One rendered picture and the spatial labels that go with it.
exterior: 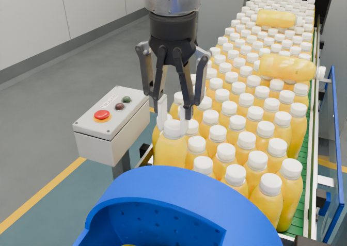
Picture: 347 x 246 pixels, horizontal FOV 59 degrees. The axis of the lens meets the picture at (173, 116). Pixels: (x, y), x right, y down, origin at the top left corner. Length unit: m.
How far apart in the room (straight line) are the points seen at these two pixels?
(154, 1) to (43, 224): 1.70
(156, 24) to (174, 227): 0.31
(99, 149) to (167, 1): 0.40
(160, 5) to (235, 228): 0.31
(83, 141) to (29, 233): 1.31
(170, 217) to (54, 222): 1.56
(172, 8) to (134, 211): 0.31
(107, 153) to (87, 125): 0.08
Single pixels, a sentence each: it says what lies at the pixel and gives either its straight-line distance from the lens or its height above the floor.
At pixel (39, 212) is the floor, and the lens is 2.08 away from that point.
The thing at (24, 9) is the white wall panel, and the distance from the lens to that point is 3.63.
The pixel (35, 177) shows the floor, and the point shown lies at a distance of 2.31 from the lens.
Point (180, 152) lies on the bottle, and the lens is 0.62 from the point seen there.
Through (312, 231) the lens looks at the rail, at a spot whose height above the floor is 0.98.
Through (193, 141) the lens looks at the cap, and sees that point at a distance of 0.69.
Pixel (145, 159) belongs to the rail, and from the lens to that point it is 0.81.
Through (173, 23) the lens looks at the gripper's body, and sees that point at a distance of 0.48.
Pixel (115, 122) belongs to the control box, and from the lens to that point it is 0.72.
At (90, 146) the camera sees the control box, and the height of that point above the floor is 1.05.
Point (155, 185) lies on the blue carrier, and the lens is 0.39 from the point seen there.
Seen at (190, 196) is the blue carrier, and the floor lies 1.23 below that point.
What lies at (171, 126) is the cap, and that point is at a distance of 0.60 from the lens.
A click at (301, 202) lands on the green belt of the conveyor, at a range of 0.86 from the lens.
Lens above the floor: 1.51
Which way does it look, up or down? 34 degrees down
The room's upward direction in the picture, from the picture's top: straight up
